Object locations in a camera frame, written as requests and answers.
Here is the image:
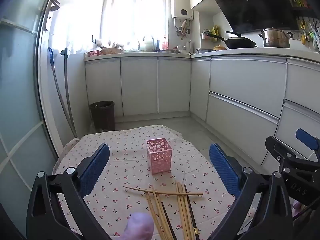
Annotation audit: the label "blue capped hose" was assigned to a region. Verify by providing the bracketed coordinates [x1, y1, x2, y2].
[47, 47, 78, 138]

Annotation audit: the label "bamboo chopstick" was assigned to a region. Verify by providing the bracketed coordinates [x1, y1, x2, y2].
[178, 182, 191, 240]
[136, 189, 193, 198]
[176, 182, 187, 240]
[180, 183, 195, 240]
[148, 192, 169, 240]
[123, 186, 204, 196]
[151, 185, 173, 240]
[146, 192, 164, 240]

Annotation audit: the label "steel pot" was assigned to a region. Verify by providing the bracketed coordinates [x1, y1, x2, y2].
[259, 27, 293, 48]

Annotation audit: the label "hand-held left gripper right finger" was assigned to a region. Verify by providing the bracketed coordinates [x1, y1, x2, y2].
[207, 143, 294, 240]

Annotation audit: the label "person's right hand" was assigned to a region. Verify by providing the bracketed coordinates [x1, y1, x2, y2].
[292, 200, 304, 218]

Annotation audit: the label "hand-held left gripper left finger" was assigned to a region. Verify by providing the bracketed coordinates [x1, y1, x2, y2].
[26, 143, 112, 240]

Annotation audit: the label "dark brown chopstick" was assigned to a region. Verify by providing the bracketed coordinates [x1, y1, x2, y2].
[161, 201, 177, 240]
[184, 184, 200, 240]

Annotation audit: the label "pink perforated utensil holder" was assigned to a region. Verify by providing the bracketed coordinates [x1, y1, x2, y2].
[146, 138, 174, 174]

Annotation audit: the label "woven basket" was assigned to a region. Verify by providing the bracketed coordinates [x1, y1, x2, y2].
[101, 47, 123, 55]

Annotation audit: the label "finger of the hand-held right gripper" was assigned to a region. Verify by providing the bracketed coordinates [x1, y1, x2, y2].
[265, 136, 304, 172]
[296, 128, 320, 155]

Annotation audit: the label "white water heater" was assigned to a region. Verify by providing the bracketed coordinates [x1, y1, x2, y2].
[171, 0, 194, 20]

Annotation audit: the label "brown trash bin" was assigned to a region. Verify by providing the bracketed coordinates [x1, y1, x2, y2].
[89, 101, 116, 132]

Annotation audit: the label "window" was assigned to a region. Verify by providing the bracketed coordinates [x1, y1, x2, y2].
[100, 0, 168, 50]

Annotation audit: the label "sliding glass door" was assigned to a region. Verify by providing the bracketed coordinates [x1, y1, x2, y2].
[0, 0, 78, 240]

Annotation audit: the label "yellow scissors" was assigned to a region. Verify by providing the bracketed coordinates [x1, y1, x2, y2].
[299, 17, 307, 45]

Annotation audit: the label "cherry print tablecloth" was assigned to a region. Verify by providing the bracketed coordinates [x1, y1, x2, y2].
[54, 124, 253, 240]

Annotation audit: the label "sink faucet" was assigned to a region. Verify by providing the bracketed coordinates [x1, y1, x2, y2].
[142, 35, 155, 52]

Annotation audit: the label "water heater pipes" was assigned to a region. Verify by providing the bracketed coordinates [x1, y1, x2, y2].
[174, 19, 190, 39]

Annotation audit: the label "person's left hand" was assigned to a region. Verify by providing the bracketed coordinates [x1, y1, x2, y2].
[121, 212, 154, 240]

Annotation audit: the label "black capped hose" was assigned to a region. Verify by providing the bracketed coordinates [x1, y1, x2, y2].
[61, 47, 78, 137]

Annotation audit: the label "black wok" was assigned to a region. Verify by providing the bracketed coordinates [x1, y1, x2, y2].
[206, 31, 258, 49]

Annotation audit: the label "white kitchen base cabinet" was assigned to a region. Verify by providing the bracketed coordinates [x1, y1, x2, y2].
[84, 55, 192, 117]
[190, 54, 320, 170]

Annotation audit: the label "black cable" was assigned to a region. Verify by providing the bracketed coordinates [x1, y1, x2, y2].
[292, 204, 316, 222]

